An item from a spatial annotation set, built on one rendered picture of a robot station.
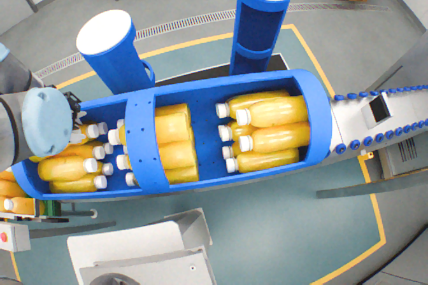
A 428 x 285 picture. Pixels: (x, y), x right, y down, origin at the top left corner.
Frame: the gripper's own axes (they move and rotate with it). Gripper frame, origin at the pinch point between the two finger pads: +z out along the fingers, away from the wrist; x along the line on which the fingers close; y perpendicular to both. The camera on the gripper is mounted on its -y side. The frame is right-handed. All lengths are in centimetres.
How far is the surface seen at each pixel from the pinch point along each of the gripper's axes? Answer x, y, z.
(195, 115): 6.2, 32.4, 17.2
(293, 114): -5, 56, -1
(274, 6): 57, 77, 17
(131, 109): 0.2, 19.2, -6.0
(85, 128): 2.6, -0.2, 4.6
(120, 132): -2.7, 14.2, -1.2
